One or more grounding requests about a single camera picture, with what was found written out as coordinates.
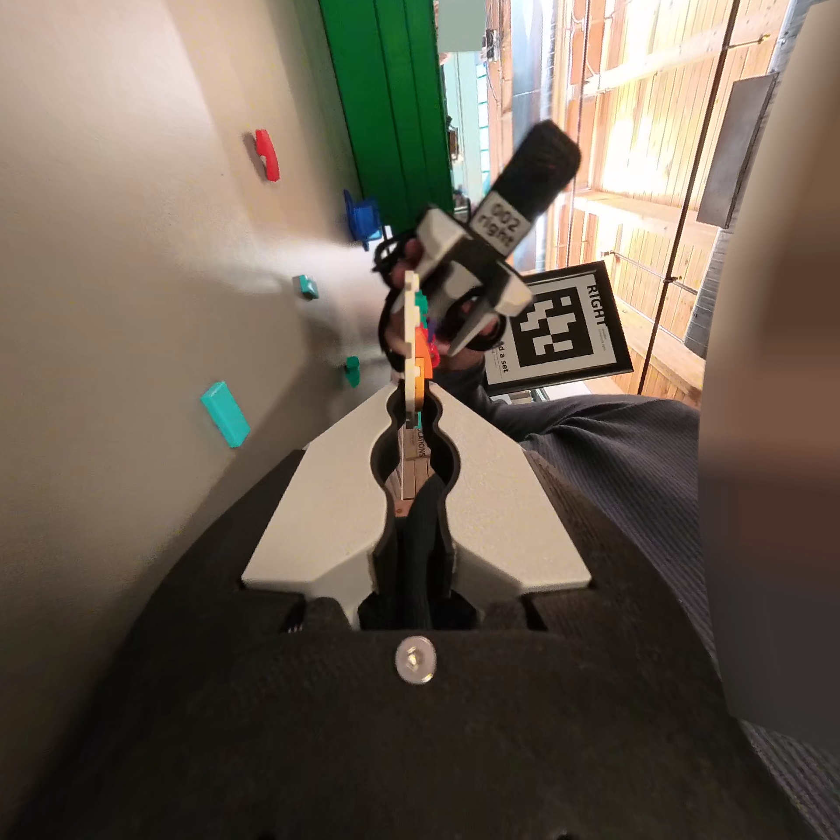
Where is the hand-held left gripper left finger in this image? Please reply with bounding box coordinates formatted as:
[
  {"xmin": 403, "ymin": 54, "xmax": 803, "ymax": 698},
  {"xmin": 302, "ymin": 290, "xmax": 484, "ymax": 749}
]
[{"xmin": 241, "ymin": 382, "xmax": 403, "ymax": 631}]

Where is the long teal lego tile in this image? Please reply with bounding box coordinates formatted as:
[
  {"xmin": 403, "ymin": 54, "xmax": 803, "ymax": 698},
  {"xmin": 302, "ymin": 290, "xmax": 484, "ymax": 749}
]
[{"xmin": 200, "ymin": 381, "xmax": 252, "ymax": 449}]

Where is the white lego model with coloured bricks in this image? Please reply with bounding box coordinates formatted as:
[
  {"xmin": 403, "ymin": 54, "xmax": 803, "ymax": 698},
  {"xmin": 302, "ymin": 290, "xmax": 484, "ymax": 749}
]
[{"xmin": 402, "ymin": 270, "xmax": 439, "ymax": 427}]

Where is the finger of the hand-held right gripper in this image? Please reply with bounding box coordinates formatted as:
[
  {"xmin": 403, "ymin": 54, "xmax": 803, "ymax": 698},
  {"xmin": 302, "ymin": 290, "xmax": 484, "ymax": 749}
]
[
  {"xmin": 415, "ymin": 205, "xmax": 484, "ymax": 298},
  {"xmin": 449, "ymin": 268, "xmax": 537, "ymax": 360}
]

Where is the stack of green storage bins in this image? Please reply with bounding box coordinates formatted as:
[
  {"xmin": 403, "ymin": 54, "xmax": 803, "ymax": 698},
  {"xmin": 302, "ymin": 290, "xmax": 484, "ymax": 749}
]
[{"xmin": 318, "ymin": 0, "xmax": 455, "ymax": 232}]

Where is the person's right hand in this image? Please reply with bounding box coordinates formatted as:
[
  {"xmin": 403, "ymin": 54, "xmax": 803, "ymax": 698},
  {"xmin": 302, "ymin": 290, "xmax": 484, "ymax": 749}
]
[{"xmin": 384, "ymin": 238, "xmax": 490, "ymax": 371}]

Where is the dark grey hanging panel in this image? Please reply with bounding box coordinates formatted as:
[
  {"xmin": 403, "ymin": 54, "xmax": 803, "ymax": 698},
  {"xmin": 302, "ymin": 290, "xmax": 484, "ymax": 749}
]
[{"xmin": 696, "ymin": 72, "xmax": 780, "ymax": 228}]

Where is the black framed marker sign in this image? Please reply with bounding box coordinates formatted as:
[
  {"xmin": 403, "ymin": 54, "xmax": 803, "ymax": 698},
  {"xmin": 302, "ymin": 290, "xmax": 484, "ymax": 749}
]
[{"xmin": 484, "ymin": 260, "xmax": 635, "ymax": 397}]

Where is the red lego piece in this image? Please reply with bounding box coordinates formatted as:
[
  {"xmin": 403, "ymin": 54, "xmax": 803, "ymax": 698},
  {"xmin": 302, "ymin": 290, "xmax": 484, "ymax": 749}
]
[{"xmin": 252, "ymin": 129, "xmax": 282, "ymax": 182}]

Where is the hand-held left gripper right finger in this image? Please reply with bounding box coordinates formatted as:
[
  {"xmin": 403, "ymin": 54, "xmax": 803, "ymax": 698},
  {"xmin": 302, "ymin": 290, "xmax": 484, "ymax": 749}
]
[{"xmin": 420, "ymin": 381, "xmax": 593, "ymax": 629}]

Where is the blue lego piece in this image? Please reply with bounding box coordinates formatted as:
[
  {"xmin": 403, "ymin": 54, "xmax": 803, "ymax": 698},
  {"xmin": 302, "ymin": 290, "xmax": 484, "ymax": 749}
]
[{"xmin": 343, "ymin": 189, "xmax": 386, "ymax": 252}]

